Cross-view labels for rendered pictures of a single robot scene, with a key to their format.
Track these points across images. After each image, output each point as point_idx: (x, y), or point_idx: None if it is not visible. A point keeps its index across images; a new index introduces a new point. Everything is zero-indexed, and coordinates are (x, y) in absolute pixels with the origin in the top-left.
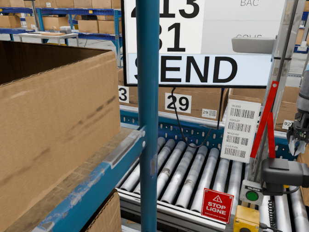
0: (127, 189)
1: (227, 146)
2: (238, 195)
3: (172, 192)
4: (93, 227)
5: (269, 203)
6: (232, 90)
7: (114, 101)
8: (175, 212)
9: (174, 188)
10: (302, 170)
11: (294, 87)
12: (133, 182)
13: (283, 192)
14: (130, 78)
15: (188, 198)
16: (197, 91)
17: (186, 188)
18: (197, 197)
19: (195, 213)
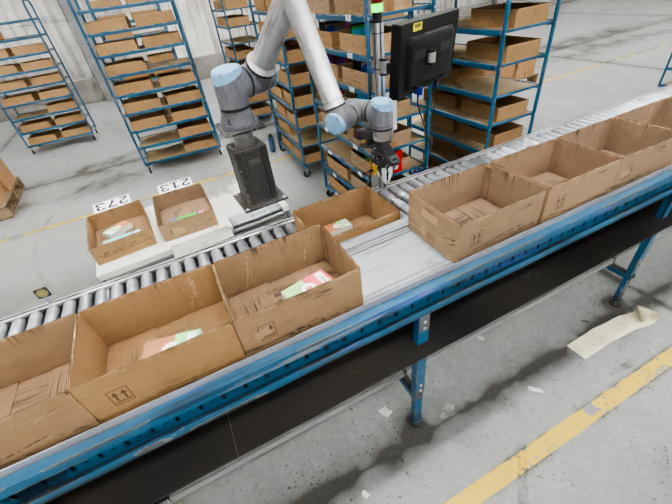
0: (453, 165)
1: (394, 121)
2: (405, 200)
3: (433, 176)
4: (365, 73)
5: (372, 164)
6: (524, 190)
7: None
8: (417, 173)
9: (436, 178)
10: (357, 129)
11: (472, 221)
12: (458, 168)
13: (363, 143)
14: None
15: (423, 181)
16: (516, 152)
17: (431, 181)
18: (419, 182)
19: (409, 178)
